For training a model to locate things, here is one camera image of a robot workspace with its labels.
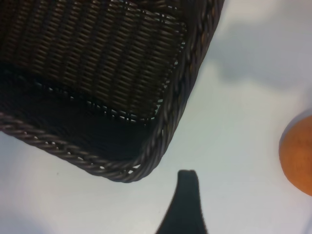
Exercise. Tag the dark brown wicker basket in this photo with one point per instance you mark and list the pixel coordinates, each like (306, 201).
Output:
(97, 61)

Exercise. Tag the orange fruit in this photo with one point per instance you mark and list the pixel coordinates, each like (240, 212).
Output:
(299, 156)

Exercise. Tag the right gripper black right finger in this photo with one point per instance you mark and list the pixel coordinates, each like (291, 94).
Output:
(196, 214)

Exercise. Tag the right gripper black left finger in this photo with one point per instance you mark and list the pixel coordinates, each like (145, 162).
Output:
(178, 212)

